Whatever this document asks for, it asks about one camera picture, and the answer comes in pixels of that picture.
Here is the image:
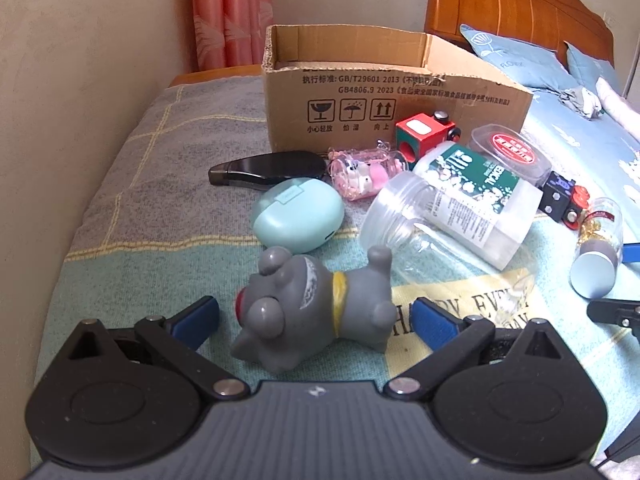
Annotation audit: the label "glass bottle gold contents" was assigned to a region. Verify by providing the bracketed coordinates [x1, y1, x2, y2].
[570, 197, 623, 299]

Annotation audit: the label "grey cartoon dog toy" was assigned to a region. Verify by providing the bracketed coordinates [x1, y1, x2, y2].
[230, 245, 397, 374]

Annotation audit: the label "clear plastic jar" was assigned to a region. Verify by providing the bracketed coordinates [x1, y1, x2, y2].
[359, 171, 536, 296]

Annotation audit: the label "light blue bed sheet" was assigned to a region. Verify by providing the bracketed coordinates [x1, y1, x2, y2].
[522, 89, 640, 243]

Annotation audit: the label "grey green plaid blanket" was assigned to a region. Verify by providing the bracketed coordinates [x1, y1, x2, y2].
[25, 77, 639, 479]

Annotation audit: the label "white green medical bottle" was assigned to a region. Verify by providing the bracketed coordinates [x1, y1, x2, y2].
[413, 141, 542, 271]

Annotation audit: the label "clear box red label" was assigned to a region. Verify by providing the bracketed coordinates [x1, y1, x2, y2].
[469, 124, 552, 188]

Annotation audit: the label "grey white crumpled cloth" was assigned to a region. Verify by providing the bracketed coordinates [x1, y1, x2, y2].
[559, 86, 602, 120]

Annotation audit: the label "mint green earbud case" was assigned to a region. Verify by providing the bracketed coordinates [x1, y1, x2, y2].
[250, 178, 345, 254]

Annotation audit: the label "black oval device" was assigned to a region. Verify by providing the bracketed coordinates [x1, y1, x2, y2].
[208, 151, 326, 191]

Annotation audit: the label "pink clear toy pouch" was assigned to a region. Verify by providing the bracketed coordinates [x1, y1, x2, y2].
[328, 141, 408, 202]

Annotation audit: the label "blue patterned pillow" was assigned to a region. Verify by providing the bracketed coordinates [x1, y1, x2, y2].
[460, 24, 579, 92]

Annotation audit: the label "red wooden toy train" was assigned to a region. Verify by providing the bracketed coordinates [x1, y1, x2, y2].
[395, 110, 461, 169]

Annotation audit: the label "wooden bed headboard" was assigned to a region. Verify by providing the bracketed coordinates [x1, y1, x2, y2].
[424, 0, 614, 63]

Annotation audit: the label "brown cardboard box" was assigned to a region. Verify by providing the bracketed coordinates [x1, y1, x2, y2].
[262, 25, 533, 153]

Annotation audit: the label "pink patterned curtain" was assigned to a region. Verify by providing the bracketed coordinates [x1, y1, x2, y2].
[192, 0, 273, 70]

